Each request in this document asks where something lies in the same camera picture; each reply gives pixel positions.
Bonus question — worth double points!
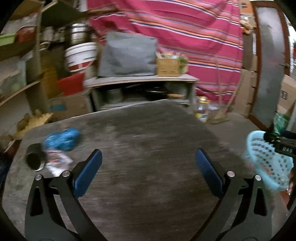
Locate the green plastic bag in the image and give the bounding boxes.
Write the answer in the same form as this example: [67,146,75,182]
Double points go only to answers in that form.
[273,113,290,136]

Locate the light blue laundry basket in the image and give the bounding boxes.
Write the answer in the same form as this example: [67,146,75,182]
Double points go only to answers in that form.
[243,131,293,191]

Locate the cardboard box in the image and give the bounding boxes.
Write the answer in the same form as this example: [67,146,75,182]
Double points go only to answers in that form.
[277,75,296,117]

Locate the white printed wrapper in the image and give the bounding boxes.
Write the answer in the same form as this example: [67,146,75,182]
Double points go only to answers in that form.
[45,150,73,177]

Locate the black cylindrical can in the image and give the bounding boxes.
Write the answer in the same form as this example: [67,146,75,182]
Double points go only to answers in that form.
[25,143,47,172]

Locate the blue crumpled plastic bag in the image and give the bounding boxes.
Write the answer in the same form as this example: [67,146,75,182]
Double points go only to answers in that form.
[43,128,80,151]

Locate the cooking oil bottle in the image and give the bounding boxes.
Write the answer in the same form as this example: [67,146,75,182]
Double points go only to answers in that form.
[195,96,211,123]

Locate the yellow egg tray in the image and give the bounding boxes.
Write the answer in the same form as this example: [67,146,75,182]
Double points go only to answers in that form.
[14,109,53,140]

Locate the red plastic basket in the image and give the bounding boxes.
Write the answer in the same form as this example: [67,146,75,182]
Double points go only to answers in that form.
[57,73,85,96]

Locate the green leafy vegetables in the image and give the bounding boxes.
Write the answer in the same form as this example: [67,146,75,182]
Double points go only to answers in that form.
[179,55,189,74]

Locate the grey low shelf table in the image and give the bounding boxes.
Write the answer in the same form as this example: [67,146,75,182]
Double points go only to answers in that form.
[83,74,198,111]

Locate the pink striped curtain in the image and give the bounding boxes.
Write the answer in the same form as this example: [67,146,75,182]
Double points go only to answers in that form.
[87,0,243,103]

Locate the yellow utensil holder box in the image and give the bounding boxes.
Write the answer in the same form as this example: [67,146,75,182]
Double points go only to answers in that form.
[156,51,180,77]

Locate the white plastic bucket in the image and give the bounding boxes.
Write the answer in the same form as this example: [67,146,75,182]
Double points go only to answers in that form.
[64,42,98,73]

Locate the steel pot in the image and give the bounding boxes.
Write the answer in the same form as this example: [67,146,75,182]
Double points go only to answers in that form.
[65,23,91,47]

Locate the wooden handled broom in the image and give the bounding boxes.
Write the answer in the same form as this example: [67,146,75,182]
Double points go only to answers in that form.
[209,56,242,125]

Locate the wooden wall shelf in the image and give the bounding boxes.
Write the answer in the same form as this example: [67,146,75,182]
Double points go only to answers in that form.
[0,0,86,112]

